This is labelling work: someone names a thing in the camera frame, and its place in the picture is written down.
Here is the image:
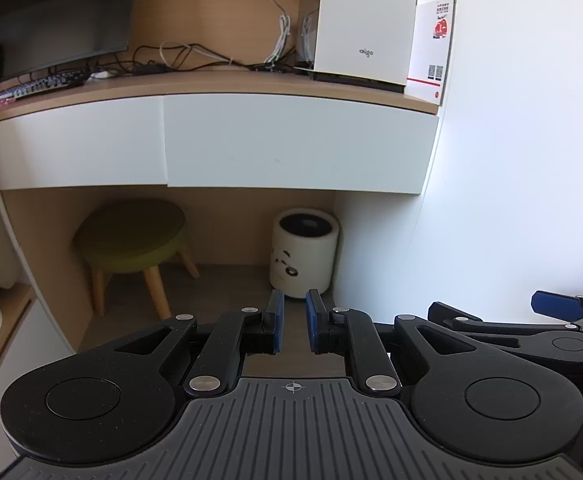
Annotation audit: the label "green wooden stool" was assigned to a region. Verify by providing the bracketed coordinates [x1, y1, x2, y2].
[74, 199, 201, 320]

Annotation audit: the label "black cables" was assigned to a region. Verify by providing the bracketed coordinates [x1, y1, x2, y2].
[89, 45, 302, 78]

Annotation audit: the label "white panda trash bin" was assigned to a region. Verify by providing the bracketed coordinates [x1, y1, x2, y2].
[270, 208, 341, 297]

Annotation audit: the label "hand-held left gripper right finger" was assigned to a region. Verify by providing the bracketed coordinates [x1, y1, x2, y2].
[305, 289, 477, 401]

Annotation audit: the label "black computer monitor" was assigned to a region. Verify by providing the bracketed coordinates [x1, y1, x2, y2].
[0, 0, 140, 88]

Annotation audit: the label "narrow white drawer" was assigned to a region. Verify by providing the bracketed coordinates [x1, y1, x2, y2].
[0, 96, 167, 192]

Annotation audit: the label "white plug cable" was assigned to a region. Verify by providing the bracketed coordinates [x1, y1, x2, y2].
[252, 0, 292, 68]

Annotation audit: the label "white box red print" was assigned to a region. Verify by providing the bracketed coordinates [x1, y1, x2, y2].
[405, 0, 457, 107]

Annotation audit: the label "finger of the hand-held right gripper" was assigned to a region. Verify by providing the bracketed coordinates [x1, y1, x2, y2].
[530, 290, 583, 320]
[427, 301, 579, 356]

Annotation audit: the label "white computer case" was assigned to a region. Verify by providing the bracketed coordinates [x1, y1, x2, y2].
[294, 0, 419, 93]

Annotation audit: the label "wide white drawer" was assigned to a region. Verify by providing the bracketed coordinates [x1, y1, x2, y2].
[162, 92, 439, 196]

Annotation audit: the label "black keyboard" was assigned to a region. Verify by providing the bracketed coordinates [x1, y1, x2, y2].
[0, 71, 90, 103]

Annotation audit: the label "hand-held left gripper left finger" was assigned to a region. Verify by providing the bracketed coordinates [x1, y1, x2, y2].
[112, 289, 286, 401]

